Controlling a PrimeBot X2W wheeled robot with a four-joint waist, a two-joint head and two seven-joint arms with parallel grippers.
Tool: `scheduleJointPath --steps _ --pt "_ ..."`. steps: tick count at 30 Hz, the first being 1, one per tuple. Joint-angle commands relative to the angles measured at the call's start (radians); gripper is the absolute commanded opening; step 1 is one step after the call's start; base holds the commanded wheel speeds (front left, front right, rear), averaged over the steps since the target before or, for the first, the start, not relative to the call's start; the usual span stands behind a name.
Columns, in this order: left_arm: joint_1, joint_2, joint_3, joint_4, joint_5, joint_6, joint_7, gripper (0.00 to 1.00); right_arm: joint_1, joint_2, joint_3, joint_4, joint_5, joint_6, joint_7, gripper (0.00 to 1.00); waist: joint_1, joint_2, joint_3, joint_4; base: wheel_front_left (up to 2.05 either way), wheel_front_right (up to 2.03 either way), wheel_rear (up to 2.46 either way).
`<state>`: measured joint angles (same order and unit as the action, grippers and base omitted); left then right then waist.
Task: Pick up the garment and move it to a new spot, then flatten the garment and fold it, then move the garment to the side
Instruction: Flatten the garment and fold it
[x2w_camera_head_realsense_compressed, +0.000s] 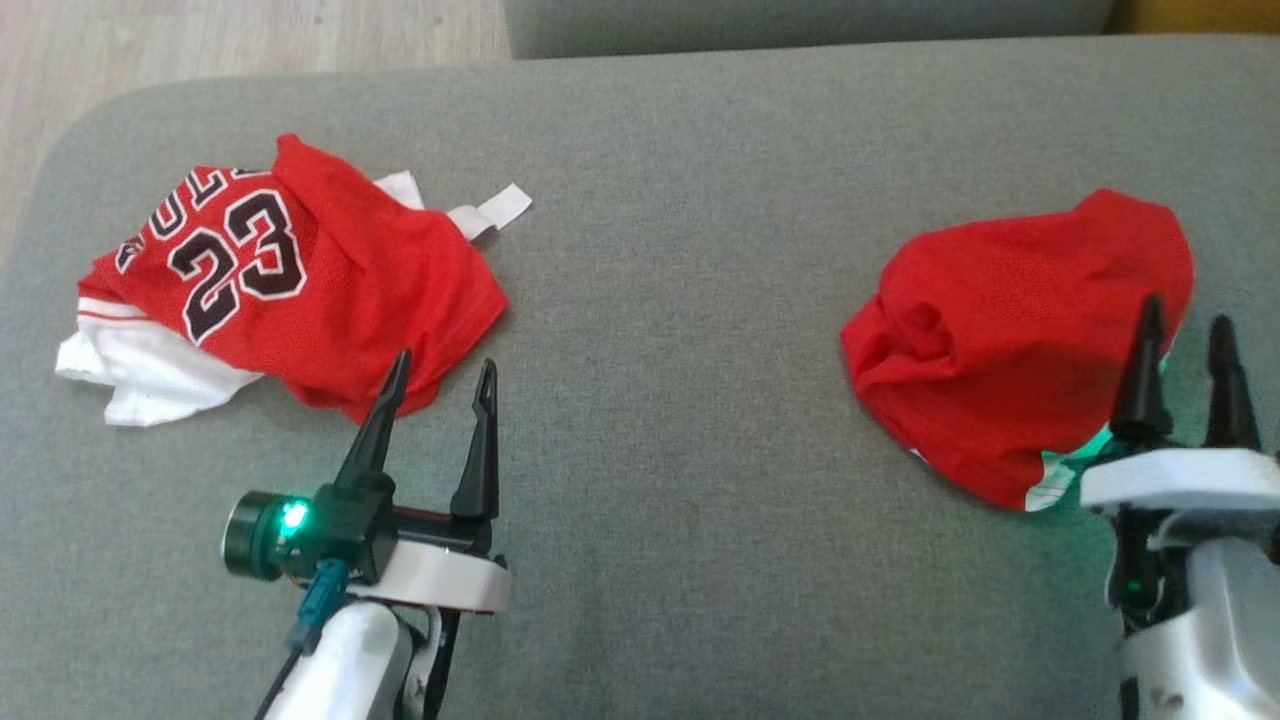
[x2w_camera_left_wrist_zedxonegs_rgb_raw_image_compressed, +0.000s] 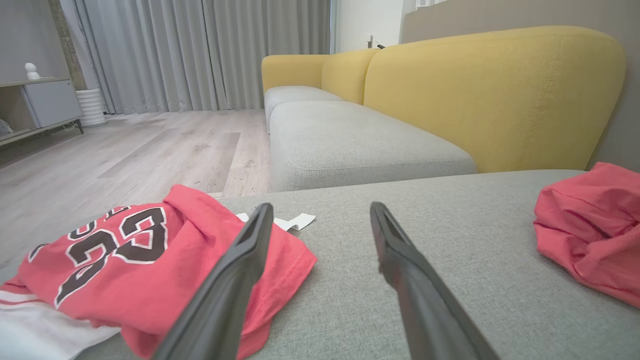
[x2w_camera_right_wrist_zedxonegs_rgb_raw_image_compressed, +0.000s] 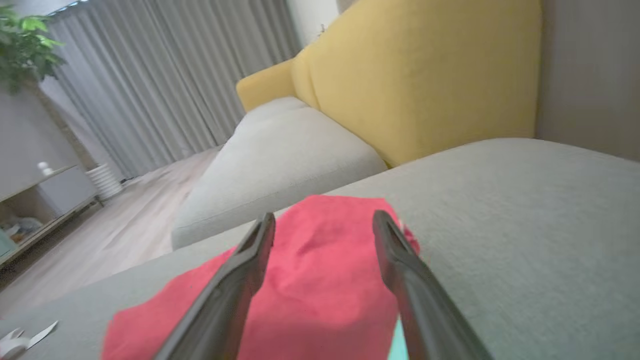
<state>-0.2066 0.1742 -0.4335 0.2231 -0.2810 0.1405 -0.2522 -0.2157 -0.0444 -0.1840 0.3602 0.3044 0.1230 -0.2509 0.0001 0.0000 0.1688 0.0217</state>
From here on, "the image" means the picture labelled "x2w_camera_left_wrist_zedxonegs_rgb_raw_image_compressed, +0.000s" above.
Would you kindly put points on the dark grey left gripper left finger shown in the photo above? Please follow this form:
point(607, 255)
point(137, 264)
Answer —
point(225, 310)

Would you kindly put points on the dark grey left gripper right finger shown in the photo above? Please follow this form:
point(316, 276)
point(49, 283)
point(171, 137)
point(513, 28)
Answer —
point(425, 310)

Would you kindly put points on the red number 23 basketball jersey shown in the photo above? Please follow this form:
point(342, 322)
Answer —
point(125, 280)

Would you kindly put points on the red shorts with white waistband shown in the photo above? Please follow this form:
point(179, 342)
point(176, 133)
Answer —
point(590, 235)

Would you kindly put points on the wide grey sofa seat cushion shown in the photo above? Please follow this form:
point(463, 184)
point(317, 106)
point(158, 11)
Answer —
point(350, 145)

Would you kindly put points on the large yellow sofa backrest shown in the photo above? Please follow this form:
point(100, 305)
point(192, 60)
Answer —
point(490, 100)

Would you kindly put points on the narrow grey sofa seat cushion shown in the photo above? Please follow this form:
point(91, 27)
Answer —
point(295, 95)

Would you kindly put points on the white ribbed cylinder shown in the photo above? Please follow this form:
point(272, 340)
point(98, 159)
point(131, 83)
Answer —
point(91, 107)

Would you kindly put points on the small yellow sofa backrest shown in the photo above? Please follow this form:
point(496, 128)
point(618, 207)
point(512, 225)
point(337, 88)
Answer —
point(347, 75)

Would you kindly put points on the yellow sofa armrest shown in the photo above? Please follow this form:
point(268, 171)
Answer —
point(292, 70)

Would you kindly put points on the grey pleated curtains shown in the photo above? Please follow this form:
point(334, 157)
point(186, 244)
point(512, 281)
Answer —
point(175, 50)

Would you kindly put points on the grey sideboard cabinet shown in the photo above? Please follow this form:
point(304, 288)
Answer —
point(50, 102)

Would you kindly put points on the small white figurine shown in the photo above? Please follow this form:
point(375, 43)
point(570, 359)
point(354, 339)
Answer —
point(32, 72)

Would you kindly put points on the white wall plug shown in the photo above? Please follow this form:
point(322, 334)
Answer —
point(369, 40)

